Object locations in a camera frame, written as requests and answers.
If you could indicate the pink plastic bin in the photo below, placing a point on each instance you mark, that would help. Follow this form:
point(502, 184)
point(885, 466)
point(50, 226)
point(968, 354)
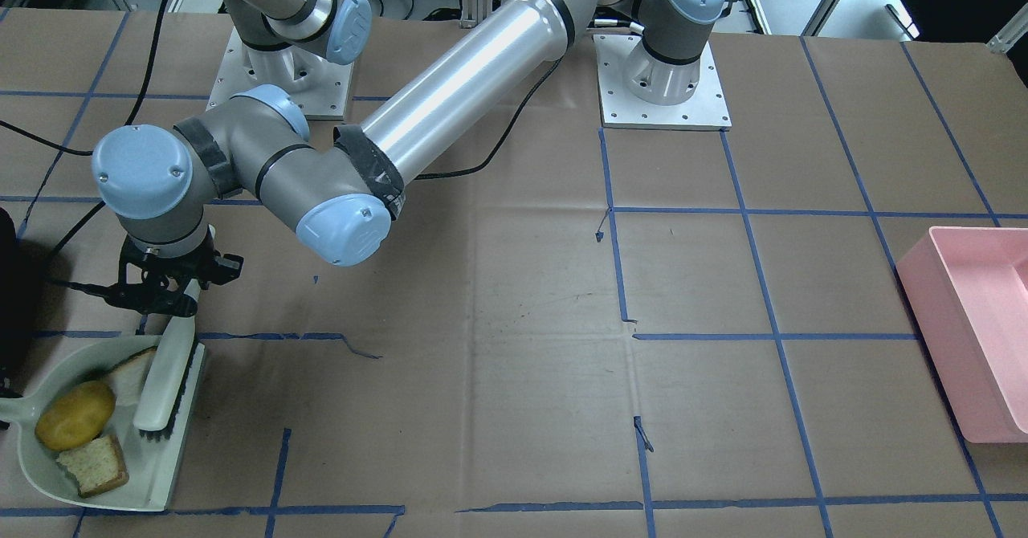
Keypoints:
point(967, 287)

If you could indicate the black trash bag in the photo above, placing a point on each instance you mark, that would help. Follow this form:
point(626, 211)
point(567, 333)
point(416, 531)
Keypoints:
point(21, 289)

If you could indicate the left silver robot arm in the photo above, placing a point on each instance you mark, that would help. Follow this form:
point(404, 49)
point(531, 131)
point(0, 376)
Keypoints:
point(340, 203)

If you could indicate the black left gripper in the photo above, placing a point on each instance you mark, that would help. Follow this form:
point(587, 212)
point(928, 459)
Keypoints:
point(207, 268)

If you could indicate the white bread slice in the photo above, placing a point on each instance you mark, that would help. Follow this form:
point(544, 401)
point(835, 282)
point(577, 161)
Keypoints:
point(127, 378)

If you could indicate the pale green plastic dustpan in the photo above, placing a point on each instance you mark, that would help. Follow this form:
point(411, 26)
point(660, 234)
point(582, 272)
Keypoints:
point(140, 473)

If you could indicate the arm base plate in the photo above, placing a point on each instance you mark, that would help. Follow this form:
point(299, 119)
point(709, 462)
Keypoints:
point(319, 88)
point(666, 88)

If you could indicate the yellow potato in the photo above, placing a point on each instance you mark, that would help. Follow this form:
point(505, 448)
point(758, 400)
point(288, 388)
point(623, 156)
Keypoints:
point(77, 417)

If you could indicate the brown bread slice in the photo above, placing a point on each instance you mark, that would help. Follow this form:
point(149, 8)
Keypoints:
point(97, 466)

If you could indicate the white hand brush black bristles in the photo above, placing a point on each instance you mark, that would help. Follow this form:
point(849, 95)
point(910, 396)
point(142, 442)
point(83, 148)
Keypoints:
point(166, 380)

